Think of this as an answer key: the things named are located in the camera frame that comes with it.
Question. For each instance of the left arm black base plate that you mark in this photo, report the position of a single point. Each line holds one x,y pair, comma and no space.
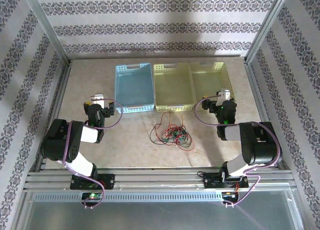
110,181

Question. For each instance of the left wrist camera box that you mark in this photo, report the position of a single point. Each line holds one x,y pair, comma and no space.
97,99

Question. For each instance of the left aluminium side rail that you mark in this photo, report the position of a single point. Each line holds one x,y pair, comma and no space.
57,109

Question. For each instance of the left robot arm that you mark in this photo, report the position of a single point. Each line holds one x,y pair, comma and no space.
60,144

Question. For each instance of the left aluminium frame post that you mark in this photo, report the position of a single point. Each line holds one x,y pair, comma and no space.
42,24

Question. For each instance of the yellow perforated plastic basket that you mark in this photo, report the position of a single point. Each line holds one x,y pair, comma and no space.
207,82
172,87

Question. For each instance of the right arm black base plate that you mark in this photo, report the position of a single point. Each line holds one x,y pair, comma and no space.
212,182

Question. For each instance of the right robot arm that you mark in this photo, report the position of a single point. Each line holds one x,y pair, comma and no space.
260,144

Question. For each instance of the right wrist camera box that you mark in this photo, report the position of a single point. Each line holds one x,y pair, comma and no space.
223,93

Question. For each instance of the metal sheet panel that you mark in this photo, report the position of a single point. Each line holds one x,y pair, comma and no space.
150,215

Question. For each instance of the aluminium mounting rails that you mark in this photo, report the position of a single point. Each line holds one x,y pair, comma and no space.
160,177

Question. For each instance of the small board with green light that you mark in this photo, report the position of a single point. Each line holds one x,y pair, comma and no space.
92,195

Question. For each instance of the aluminium frame post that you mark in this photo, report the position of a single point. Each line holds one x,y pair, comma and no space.
267,22
42,24

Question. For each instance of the aluminium back rail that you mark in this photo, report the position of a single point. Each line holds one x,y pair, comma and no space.
155,57

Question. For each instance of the aluminium side rail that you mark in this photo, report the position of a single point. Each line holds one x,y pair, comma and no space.
57,109
262,109

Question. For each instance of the blue perforated plastic basket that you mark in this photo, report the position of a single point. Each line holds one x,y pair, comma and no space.
135,89

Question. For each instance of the right aluminium side rail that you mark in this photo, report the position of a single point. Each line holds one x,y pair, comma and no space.
262,109

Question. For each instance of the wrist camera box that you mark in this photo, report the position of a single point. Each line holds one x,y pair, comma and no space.
97,99
223,93

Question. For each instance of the right aluminium frame post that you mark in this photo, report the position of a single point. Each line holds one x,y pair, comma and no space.
267,22

